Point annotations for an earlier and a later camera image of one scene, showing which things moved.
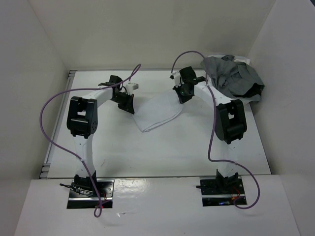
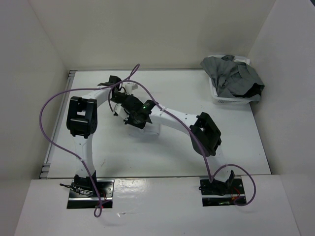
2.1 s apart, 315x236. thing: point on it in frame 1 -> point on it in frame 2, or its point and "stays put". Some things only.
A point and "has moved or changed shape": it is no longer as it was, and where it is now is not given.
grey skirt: [232, 76] stays put
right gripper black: [182, 100] -> [129, 121]
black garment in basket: [256, 89] stays put
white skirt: [151, 110] has moved or changed shape
